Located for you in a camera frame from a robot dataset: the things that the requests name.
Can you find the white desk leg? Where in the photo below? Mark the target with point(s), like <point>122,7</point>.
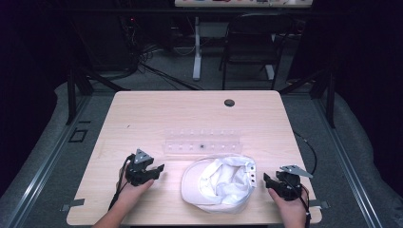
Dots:
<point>197,57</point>
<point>270,71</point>

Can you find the grey tape strip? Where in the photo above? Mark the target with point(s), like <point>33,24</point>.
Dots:
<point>319,204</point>
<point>73,204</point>

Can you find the white cap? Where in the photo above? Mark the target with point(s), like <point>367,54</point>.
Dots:
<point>218,185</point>

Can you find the person's left hand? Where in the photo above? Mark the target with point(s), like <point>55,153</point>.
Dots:
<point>133,193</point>

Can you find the person's right hand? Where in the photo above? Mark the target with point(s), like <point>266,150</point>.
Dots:
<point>291,209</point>

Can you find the black chair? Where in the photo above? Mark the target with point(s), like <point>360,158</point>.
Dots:
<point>253,41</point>

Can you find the light desk top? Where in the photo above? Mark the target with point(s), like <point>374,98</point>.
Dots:
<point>240,3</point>

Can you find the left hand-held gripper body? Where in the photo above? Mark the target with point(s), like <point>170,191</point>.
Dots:
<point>138,172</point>

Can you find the black round table grommet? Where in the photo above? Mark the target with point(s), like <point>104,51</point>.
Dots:
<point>229,102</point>

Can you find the clear acrylic rack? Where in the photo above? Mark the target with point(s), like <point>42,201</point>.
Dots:
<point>202,142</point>

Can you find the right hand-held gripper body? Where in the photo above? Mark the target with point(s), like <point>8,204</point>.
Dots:
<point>288,186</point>

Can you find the black metal stand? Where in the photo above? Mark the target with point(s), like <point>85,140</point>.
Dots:
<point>329,95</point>
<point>72,95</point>

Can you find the aluminium floor rail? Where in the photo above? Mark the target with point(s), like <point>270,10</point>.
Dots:
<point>47,158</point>
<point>345,164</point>

